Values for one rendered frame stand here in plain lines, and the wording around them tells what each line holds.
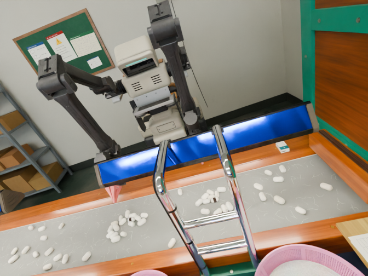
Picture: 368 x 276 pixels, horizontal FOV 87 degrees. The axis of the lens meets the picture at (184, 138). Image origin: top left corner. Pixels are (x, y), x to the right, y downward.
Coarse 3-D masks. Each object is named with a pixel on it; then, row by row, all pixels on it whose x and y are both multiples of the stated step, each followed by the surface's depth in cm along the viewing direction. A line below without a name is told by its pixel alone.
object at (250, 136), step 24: (240, 120) 51; (264, 120) 50; (288, 120) 49; (312, 120) 48; (192, 144) 53; (240, 144) 51; (264, 144) 50; (96, 168) 58; (120, 168) 57; (144, 168) 56; (168, 168) 55
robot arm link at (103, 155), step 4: (116, 148) 94; (120, 148) 97; (100, 152) 86; (104, 152) 87; (116, 152) 93; (96, 156) 86; (100, 156) 85; (104, 156) 85; (108, 156) 89; (112, 156) 94; (116, 156) 96; (96, 160) 85; (100, 160) 85
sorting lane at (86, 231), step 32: (320, 160) 79; (192, 192) 87; (224, 192) 81; (256, 192) 76; (288, 192) 72; (320, 192) 68; (352, 192) 64; (32, 224) 107; (96, 224) 90; (160, 224) 79; (224, 224) 69; (256, 224) 66; (288, 224) 62; (0, 256) 94; (32, 256) 87; (96, 256) 76; (128, 256) 71
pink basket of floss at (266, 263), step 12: (276, 252) 55; (288, 252) 55; (300, 252) 54; (312, 252) 53; (324, 252) 51; (264, 264) 54; (276, 264) 55; (324, 264) 52; (336, 264) 50; (348, 264) 47
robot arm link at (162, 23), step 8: (168, 0) 65; (152, 8) 65; (160, 8) 64; (168, 8) 63; (152, 16) 63; (160, 16) 63; (168, 16) 63; (152, 24) 62; (160, 24) 62; (168, 24) 62; (160, 32) 63; (168, 32) 63; (176, 32) 64; (160, 40) 66; (184, 48) 96; (184, 56) 99
